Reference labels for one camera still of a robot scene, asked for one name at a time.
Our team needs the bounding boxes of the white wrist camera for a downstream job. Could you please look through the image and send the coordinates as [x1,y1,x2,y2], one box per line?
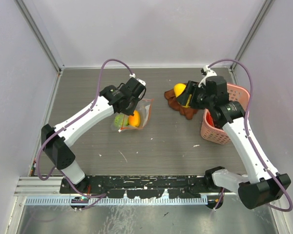
[129,73,146,86]
[199,65,217,86]

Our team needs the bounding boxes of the yellow lemon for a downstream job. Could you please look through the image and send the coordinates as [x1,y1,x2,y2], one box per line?
[173,83,191,108]

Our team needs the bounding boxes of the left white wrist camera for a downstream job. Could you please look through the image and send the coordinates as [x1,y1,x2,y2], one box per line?
[129,73,146,86]

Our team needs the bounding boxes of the white slotted cable duct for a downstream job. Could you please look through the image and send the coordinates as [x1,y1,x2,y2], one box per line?
[24,195,208,206]

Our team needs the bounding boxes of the pink plastic basket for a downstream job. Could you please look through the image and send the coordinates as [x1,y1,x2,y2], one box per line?
[201,83,250,145]

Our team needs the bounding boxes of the aluminium frame post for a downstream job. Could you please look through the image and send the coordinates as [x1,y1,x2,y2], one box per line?
[14,0,63,74]
[235,0,275,61]

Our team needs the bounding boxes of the brown cloth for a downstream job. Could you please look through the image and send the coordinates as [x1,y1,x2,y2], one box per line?
[164,89,198,120]

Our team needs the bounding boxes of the aluminium front rail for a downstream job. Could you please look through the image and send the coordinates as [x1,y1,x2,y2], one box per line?
[15,176,217,195]

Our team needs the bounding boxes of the orange mango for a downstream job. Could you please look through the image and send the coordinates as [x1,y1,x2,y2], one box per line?
[128,110,141,128]

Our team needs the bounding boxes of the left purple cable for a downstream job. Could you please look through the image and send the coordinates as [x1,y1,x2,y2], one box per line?
[36,58,137,181]

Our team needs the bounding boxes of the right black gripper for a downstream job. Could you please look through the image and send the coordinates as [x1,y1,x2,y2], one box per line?
[176,80,213,110]

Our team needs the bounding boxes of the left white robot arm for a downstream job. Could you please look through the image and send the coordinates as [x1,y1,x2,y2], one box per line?
[41,77,146,193]

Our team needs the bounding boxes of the red watermelon slice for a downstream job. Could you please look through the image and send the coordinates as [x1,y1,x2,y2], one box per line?
[206,111,215,127]

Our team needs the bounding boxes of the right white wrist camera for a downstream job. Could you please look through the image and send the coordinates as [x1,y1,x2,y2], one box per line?
[199,65,217,86]

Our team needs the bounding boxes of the clear orange zip bag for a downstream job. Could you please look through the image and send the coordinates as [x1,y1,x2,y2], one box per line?
[111,99,154,133]

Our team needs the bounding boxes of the right aluminium frame post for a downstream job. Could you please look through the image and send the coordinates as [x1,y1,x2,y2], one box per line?
[235,0,275,61]

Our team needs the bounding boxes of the left aluminium frame post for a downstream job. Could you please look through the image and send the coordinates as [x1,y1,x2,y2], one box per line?
[14,0,63,74]

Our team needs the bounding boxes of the green bumpy fruit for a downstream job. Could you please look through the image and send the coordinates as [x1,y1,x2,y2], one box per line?
[113,114,125,128]

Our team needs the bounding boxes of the purple cable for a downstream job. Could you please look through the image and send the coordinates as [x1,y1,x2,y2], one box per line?
[209,59,293,212]
[36,58,137,181]

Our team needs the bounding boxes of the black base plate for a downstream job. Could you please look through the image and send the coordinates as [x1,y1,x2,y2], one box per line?
[60,174,234,199]

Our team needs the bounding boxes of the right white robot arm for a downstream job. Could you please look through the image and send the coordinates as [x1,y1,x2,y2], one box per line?
[173,76,291,209]

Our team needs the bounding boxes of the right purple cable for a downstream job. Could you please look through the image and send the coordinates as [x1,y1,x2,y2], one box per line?
[209,59,293,212]

